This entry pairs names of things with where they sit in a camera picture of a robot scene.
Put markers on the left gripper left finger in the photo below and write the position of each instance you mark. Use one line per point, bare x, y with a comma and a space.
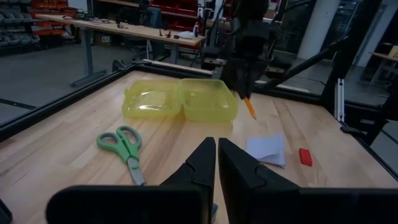
189, 199

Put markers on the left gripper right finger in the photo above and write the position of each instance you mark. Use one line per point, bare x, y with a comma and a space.
255, 199

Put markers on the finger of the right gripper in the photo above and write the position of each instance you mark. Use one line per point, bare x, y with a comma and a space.
250, 85
241, 85

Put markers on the orange pencil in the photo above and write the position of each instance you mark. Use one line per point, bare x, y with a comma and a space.
249, 107

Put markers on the red eraser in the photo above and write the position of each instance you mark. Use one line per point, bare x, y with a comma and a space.
305, 157

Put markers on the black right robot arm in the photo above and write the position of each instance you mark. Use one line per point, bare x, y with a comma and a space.
250, 11

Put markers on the yellow plastic bag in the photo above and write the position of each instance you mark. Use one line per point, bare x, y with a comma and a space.
205, 99

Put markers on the white bottle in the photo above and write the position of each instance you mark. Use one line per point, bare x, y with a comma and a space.
196, 29

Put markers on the white round column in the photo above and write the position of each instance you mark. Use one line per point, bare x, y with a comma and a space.
318, 28

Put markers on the rack of red bins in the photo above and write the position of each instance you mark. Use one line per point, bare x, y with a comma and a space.
177, 14

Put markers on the dark office chair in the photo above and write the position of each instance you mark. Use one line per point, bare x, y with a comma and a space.
152, 21

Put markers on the long wooden workbench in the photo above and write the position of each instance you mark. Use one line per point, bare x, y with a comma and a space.
140, 31

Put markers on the small wooden desk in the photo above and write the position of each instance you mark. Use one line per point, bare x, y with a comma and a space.
385, 57

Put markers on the shelf with red grey bins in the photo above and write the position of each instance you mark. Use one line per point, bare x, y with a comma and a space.
46, 18

